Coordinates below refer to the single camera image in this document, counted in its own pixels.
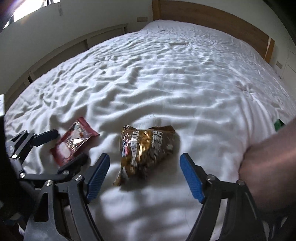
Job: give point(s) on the brown gold snack bag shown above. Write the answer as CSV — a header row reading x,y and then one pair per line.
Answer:
x,y
141,150

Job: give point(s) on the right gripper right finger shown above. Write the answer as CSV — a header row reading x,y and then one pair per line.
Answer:
x,y
193,175

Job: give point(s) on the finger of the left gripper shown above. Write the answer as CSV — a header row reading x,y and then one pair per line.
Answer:
x,y
45,137
74,166

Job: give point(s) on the wooden headboard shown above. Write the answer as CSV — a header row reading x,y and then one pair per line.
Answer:
x,y
217,19

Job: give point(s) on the green tray box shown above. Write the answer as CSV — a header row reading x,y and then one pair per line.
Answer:
x,y
278,125

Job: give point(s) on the wall switch plate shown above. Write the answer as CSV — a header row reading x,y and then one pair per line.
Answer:
x,y
142,19

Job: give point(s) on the dark red snack packet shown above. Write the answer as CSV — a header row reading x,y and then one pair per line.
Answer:
x,y
70,143

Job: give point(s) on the window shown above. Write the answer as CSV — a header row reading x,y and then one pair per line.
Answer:
x,y
28,7

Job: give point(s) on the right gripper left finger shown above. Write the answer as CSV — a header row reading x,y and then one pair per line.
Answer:
x,y
95,176

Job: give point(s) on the person's forearm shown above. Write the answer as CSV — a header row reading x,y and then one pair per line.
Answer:
x,y
268,169

